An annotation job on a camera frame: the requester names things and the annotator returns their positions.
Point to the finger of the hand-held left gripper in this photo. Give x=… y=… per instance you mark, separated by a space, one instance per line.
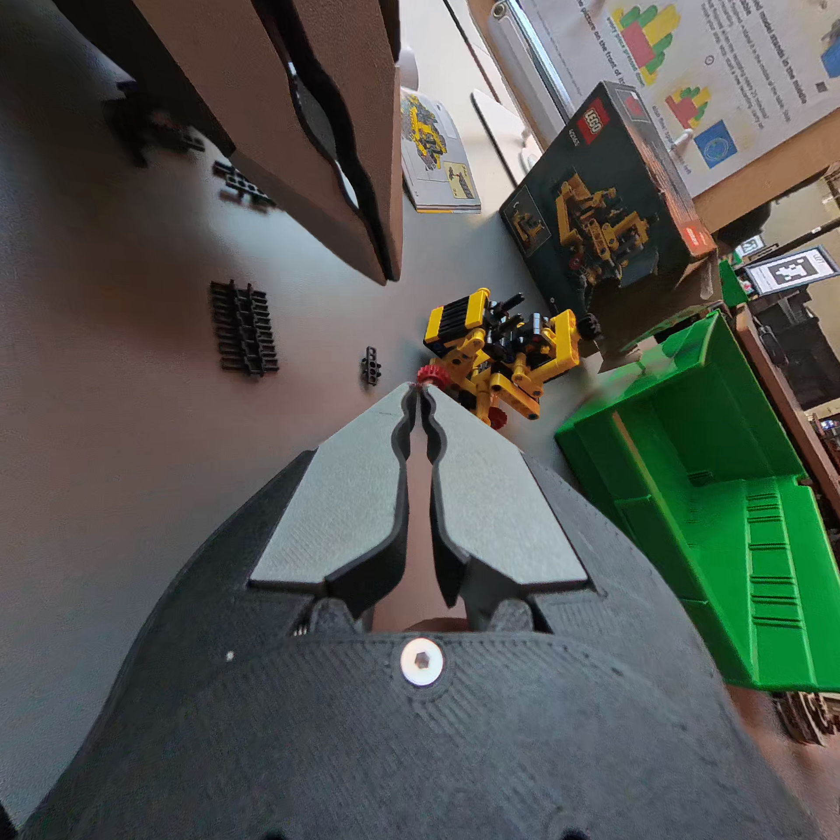
x=229 y=72
x=367 y=79

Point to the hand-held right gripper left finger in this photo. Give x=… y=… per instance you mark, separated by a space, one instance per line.
x=341 y=505

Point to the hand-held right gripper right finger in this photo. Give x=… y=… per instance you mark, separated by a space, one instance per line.
x=505 y=518

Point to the yellow lego bulldozer model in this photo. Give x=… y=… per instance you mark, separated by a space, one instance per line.
x=505 y=354

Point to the small black lego link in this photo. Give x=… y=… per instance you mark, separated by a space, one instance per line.
x=371 y=366

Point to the lego instruction booklet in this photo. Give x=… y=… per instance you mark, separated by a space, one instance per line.
x=433 y=157

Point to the black lego track segment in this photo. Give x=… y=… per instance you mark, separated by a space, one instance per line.
x=244 y=186

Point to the lego set box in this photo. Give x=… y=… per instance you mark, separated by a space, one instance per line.
x=590 y=216

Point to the white stand base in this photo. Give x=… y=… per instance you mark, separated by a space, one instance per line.
x=505 y=131

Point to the green plastic bin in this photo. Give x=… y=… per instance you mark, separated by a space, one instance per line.
x=722 y=525

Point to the instruction sheet board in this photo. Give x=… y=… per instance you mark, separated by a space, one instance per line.
x=722 y=65

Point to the printed marker tag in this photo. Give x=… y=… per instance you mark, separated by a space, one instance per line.
x=791 y=269

